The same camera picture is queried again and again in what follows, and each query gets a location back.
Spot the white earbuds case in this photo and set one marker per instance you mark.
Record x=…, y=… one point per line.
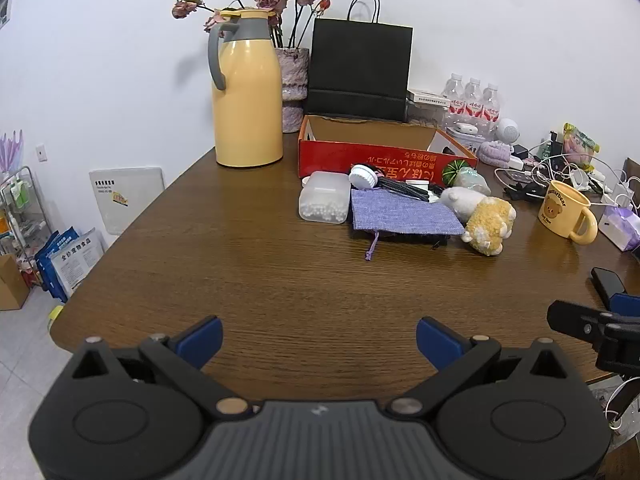
x=467, y=128

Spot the pink mottled vase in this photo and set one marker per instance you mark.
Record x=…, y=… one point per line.
x=292, y=77

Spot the colourful snack packet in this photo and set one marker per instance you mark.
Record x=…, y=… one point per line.
x=580, y=145

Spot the purple cloth pouch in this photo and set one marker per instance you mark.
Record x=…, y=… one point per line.
x=395, y=212

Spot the brown cardboard box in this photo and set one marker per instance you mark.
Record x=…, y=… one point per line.
x=11, y=285

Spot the small black object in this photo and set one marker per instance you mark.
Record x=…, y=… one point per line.
x=522, y=191

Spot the black power adapter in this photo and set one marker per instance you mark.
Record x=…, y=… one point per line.
x=521, y=151

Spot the metal shelf rack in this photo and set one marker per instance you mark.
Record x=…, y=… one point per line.
x=22, y=210

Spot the clear water bottle red label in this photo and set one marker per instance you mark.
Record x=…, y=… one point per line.
x=472, y=97
x=491, y=102
x=452, y=92

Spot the white and yellow plush toy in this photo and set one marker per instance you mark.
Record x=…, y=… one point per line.
x=487, y=225

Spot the dark printed card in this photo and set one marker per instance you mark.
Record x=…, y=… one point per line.
x=512, y=176

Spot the clear container of wood chips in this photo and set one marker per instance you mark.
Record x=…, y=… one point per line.
x=422, y=115

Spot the purple rolled towel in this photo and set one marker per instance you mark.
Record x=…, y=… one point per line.
x=494, y=152

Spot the green striped squash toy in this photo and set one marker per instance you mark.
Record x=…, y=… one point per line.
x=454, y=172

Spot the white stapler box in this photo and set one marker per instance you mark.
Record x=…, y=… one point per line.
x=427, y=97

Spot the clear plastic cotton swab box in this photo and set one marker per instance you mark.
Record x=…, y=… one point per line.
x=322, y=199

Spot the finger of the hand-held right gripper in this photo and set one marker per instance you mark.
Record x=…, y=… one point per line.
x=607, y=285
x=582, y=321

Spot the purple tissue packet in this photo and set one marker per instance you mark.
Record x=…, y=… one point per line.
x=620, y=227

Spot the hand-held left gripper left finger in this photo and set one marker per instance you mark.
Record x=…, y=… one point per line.
x=205, y=337

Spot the white wall socket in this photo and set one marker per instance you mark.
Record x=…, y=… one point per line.
x=42, y=153

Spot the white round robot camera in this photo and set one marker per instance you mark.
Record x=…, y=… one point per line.
x=507, y=130

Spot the white patterned tin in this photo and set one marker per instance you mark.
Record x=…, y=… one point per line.
x=470, y=132

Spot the black paper bag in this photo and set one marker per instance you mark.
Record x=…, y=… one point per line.
x=357, y=65

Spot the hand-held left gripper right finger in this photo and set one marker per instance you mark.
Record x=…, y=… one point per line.
x=437, y=341

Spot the black hairbrush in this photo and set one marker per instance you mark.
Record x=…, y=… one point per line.
x=402, y=190

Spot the red cardboard box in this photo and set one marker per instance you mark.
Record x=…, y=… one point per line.
x=380, y=157

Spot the translucent pale green packet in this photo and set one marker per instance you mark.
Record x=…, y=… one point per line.
x=475, y=180

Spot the purple hangers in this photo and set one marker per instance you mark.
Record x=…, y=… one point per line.
x=11, y=152

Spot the yellow bear mug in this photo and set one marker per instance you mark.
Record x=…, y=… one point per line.
x=560, y=210

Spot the small white box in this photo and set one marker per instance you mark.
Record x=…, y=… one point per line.
x=516, y=162

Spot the yellow thermos jug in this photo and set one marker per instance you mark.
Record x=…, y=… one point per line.
x=247, y=105

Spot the blue and white pet food bags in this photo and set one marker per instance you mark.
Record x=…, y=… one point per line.
x=70, y=265

